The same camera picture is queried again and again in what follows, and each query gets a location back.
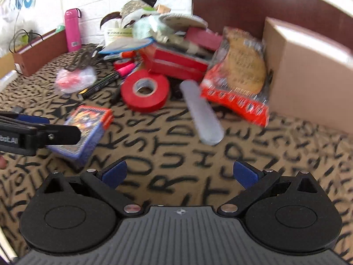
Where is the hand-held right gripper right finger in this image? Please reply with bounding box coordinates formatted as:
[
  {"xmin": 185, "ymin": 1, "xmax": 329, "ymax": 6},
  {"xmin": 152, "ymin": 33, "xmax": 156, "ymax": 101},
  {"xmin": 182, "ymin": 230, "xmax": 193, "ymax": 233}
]
[{"xmin": 218, "ymin": 160, "xmax": 321, "ymax": 217}]

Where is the pink bottle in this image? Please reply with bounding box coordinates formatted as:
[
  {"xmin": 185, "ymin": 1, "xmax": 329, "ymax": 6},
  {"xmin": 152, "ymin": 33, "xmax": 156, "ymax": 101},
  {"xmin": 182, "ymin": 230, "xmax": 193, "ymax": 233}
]
[{"xmin": 64, "ymin": 8, "xmax": 83, "ymax": 52}]

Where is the brown open box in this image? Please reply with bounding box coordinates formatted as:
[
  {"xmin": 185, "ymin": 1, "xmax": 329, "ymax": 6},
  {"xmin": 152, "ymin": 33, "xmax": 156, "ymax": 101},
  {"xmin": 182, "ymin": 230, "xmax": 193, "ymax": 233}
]
[{"xmin": 12, "ymin": 29, "xmax": 68, "ymax": 77}]

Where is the red tape roll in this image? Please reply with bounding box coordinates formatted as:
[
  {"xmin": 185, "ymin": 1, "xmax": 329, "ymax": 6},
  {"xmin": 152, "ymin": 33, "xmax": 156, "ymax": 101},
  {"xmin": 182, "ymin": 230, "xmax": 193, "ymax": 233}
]
[{"xmin": 121, "ymin": 70, "xmax": 170, "ymax": 113}]

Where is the cookie packet red clear wrapper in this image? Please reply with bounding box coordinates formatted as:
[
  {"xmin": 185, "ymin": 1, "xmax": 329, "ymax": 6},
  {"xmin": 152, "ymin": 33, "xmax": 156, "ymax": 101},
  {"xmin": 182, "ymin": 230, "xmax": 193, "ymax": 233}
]
[{"xmin": 200, "ymin": 27, "xmax": 272, "ymax": 127}]

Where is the pink highlighter pen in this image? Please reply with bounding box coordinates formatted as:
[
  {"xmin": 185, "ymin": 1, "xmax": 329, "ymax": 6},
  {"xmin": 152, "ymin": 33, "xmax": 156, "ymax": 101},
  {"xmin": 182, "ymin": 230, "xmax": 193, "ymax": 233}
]
[{"xmin": 114, "ymin": 61, "xmax": 142, "ymax": 77}]

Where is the orange marker pen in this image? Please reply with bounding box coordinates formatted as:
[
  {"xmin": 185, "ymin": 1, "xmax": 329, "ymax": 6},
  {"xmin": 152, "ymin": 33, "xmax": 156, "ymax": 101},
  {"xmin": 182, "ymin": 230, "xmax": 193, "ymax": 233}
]
[{"xmin": 114, "ymin": 50, "xmax": 138, "ymax": 61}]

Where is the grey round disc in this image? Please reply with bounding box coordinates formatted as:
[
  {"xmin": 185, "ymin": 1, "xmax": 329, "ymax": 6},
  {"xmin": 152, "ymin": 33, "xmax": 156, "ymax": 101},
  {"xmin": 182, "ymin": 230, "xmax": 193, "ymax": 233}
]
[{"xmin": 158, "ymin": 14, "xmax": 208, "ymax": 30}]

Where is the clear plastic tube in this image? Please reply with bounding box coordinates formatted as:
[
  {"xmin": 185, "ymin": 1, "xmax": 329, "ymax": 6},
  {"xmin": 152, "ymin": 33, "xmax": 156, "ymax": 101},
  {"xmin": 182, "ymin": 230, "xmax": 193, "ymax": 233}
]
[{"xmin": 180, "ymin": 79, "xmax": 225, "ymax": 146}]

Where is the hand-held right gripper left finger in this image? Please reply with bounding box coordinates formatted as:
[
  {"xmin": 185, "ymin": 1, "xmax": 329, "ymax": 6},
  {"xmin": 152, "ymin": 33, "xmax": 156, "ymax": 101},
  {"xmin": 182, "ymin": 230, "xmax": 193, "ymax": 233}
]
[{"xmin": 39, "ymin": 160, "xmax": 144, "ymax": 217}]

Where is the dark hair claw clip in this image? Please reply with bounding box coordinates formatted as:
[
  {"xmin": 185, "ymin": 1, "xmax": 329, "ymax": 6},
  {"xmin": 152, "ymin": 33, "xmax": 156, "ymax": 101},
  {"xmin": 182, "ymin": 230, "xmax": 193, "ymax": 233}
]
[{"xmin": 65, "ymin": 45, "xmax": 100, "ymax": 72}]

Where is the blue card game box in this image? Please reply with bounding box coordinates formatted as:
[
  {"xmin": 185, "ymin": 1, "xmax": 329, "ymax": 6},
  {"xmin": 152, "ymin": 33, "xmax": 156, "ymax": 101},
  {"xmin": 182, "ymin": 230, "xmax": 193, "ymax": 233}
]
[{"xmin": 46, "ymin": 105, "xmax": 114, "ymax": 167}]

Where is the large red box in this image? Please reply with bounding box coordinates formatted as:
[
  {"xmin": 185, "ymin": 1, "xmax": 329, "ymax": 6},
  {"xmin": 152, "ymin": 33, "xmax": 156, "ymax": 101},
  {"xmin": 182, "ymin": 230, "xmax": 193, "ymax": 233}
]
[{"xmin": 143, "ymin": 59, "xmax": 206, "ymax": 83}]

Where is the dark red headboard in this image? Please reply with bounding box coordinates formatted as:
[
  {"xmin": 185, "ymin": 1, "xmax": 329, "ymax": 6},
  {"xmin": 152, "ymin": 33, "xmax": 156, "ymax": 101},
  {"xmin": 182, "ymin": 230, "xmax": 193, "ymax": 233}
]
[{"xmin": 192, "ymin": 0, "xmax": 353, "ymax": 42}]

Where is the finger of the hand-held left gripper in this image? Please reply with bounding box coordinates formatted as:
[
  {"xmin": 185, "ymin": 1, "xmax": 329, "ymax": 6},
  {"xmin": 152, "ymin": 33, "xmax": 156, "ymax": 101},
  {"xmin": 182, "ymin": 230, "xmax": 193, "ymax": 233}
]
[
  {"xmin": 0, "ymin": 106, "xmax": 51, "ymax": 130},
  {"xmin": 33, "ymin": 124, "xmax": 82, "ymax": 147}
]

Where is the white printed paper pack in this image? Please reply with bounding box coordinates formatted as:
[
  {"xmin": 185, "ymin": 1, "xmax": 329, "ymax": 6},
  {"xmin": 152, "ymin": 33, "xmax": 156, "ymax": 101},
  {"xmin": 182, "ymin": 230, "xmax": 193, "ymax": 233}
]
[{"xmin": 105, "ymin": 27, "xmax": 134, "ymax": 47}]

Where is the silver glitter item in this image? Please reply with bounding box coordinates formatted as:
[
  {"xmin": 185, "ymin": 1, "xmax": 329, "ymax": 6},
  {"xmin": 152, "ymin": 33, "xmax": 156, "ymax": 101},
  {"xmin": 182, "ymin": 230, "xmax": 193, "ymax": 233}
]
[{"xmin": 121, "ymin": 0, "xmax": 151, "ymax": 20}]

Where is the letter printed blanket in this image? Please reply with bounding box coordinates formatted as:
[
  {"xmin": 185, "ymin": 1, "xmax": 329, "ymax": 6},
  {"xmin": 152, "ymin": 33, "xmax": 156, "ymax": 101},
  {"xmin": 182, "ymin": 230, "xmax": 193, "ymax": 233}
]
[{"xmin": 0, "ymin": 43, "xmax": 353, "ymax": 258}]

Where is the cardboard box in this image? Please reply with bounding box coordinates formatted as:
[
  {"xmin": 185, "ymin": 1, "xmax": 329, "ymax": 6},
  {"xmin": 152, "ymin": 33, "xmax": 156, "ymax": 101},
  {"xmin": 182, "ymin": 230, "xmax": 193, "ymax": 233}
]
[{"xmin": 262, "ymin": 17, "xmax": 353, "ymax": 142}]

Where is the dark red box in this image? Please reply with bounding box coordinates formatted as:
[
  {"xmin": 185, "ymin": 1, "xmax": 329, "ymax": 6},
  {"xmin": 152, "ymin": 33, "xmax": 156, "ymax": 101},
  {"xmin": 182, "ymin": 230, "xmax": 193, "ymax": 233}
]
[{"xmin": 185, "ymin": 27, "xmax": 224, "ymax": 52}]

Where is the white plastic bag blue print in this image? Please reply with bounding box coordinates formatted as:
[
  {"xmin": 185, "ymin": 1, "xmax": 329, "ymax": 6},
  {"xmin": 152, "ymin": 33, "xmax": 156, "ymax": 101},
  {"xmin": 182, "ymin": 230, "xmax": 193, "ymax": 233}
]
[{"xmin": 0, "ymin": 0, "xmax": 63, "ymax": 59}]

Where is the green white packet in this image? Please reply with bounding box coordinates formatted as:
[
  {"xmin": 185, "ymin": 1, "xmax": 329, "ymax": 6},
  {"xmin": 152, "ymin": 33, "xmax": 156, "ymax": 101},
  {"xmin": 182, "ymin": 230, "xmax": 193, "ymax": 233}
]
[{"xmin": 132, "ymin": 15, "xmax": 161, "ymax": 40}]

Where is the small red box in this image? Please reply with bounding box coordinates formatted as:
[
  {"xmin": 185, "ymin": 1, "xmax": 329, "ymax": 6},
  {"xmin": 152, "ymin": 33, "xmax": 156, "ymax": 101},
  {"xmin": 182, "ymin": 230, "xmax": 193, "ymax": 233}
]
[{"xmin": 153, "ymin": 46, "xmax": 209, "ymax": 72}]

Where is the blue rimmed paddle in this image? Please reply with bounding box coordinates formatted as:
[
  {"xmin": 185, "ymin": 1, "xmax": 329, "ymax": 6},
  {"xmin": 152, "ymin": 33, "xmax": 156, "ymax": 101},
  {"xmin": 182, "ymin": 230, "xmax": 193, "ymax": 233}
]
[{"xmin": 99, "ymin": 37, "xmax": 154, "ymax": 55}]

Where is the pink sponge in plastic wrap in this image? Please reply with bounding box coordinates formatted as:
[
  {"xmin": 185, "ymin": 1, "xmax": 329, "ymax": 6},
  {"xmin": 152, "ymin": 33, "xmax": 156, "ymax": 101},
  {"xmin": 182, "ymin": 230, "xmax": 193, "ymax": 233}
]
[{"xmin": 55, "ymin": 66, "xmax": 97, "ymax": 95}]

